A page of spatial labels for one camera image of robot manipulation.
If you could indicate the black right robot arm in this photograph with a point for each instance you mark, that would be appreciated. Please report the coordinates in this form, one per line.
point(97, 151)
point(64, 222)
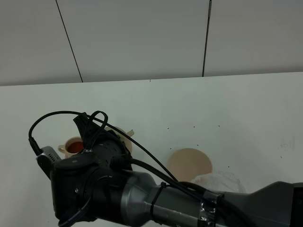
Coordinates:
point(105, 182)

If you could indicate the tan ceramic teapot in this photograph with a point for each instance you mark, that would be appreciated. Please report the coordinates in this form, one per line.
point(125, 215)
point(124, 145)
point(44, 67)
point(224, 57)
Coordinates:
point(123, 138)

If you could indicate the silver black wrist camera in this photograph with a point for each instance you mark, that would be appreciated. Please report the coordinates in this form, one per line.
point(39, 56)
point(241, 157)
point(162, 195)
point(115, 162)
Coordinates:
point(47, 159)

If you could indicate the tan far teacup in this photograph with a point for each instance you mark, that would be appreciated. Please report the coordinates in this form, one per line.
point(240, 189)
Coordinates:
point(71, 147)

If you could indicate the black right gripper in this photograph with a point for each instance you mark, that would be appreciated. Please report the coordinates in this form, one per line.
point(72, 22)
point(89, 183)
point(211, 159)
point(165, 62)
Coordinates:
point(101, 147)

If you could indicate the tan teapot saucer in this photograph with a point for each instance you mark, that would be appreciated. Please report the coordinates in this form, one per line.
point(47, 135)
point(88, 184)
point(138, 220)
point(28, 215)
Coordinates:
point(188, 163)

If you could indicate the clear plastic sheet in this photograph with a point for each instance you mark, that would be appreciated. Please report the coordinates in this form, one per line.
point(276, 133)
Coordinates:
point(220, 181)

